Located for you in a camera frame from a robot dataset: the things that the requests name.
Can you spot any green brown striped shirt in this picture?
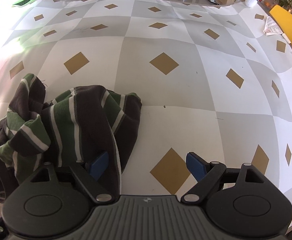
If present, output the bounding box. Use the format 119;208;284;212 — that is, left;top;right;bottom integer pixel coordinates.
0;74;142;203

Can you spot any white red paper packet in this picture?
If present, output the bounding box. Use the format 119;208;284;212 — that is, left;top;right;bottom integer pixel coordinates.
263;16;283;36

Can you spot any white round device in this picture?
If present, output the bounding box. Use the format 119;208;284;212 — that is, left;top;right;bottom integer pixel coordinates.
244;0;258;8

